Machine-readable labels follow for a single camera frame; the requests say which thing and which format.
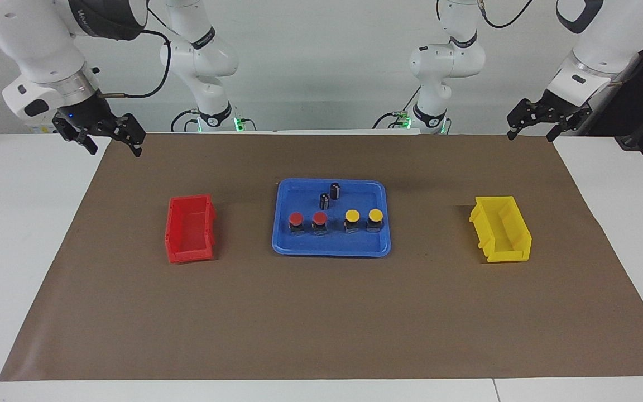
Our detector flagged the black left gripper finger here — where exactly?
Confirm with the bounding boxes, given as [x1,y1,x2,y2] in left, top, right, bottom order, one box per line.
[546,114,577,143]
[506,112,532,141]

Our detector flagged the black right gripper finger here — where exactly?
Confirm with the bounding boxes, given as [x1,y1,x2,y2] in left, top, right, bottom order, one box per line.
[121,113,147,157]
[76,133,99,156]

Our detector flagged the black equipment stand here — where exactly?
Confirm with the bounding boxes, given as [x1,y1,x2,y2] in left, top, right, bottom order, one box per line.
[585,22,643,165]

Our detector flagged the yellow plastic bin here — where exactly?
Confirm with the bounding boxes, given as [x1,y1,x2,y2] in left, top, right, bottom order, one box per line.
[469,195,532,264]

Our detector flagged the red plastic bin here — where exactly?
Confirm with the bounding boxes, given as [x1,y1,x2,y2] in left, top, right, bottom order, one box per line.
[165,194,217,264]

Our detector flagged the blue plastic tray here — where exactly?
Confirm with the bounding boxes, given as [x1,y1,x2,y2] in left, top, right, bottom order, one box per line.
[272,178,392,257]

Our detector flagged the brown paper mat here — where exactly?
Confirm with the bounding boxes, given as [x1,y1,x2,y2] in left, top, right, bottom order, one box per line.
[0,133,643,382]

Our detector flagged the black base power cable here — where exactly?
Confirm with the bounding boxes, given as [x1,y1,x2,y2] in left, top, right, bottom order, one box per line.
[372,84,452,135]
[170,109,258,133]

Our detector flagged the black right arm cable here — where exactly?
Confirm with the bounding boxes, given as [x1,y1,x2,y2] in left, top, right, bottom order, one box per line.
[98,8,173,100]

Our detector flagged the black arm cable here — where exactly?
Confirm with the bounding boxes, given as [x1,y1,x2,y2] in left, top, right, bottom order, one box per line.
[98,8,173,100]
[479,0,535,30]

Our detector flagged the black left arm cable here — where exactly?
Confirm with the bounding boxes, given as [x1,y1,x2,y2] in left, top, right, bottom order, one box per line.
[479,0,535,30]

